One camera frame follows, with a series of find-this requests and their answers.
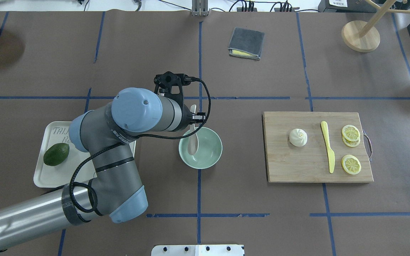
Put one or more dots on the yellow plastic knife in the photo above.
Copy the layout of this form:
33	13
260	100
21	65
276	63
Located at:
330	152

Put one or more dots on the bamboo cutting board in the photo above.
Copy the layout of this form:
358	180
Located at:
309	164

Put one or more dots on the mint green bowl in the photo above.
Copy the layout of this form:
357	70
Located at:
209	150

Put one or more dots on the white ceramic spoon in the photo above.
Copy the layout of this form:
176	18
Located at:
193	140

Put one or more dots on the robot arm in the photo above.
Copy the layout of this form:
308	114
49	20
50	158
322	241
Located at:
108	182

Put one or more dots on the white steamed bun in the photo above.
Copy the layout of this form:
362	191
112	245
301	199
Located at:
298	137

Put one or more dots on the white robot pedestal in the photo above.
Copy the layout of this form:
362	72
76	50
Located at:
199	250

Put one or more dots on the wooden mug tree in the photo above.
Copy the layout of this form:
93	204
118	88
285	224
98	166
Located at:
362	36

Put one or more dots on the grey yellow folded cloth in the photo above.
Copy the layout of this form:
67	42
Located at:
246	43

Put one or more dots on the cream bear tray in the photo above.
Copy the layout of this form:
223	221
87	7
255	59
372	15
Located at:
54	176

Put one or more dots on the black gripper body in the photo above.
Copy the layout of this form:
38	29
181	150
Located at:
187	121

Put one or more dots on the green avocado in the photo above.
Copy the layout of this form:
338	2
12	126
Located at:
56	154

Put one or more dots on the aluminium frame post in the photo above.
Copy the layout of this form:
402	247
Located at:
199	8

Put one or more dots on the lower lemon slice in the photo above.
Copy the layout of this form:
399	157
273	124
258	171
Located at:
351	143

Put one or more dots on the single lemon slice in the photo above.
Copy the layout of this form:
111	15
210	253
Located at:
350	164

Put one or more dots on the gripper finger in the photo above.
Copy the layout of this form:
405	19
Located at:
199	117

